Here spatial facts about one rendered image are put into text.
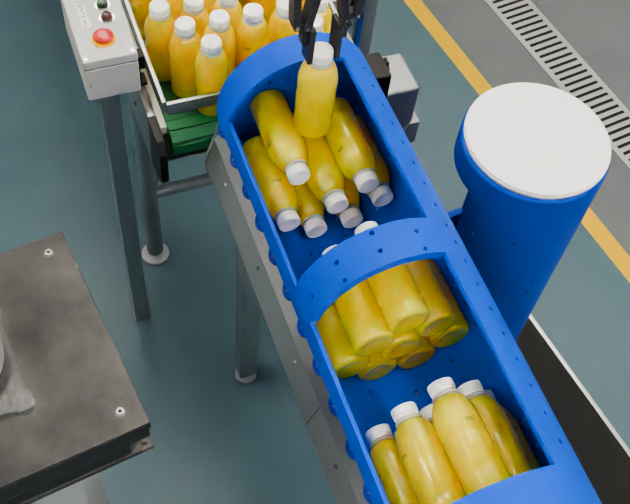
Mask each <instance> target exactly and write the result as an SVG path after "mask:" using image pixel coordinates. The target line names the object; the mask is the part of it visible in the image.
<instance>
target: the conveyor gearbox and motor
mask: <svg viewBox="0 0 630 504"><path fill-rule="evenodd" d="M385 57H387V60H388V61H389V63H390V64H389V68H390V70H389V71H390V72H391V74H392V77H391V82H390V87H389V91H388V96H387V100H388V102H389V104H390V106H391V108H392V110H393V112H394V113H395V115H396V117H397V119H398V121H399V123H400V125H401V127H402V128H403V130H404V132H405V134H406V136H407V138H408V140H409V142H414V141H415V138H416V134H417V130H418V126H419V122H420V121H419V119H418V117H417V115H416V114H415V112H414V108H415V104H416V100H417V96H418V92H419V89H420V85H419V84H417V82H416V80H415V78H414V77H413V75H412V73H411V71H410V69H409V68H408V66H407V64H406V62H405V58H404V57H402V55H401V54H394V55H389V56H385Z"/></svg>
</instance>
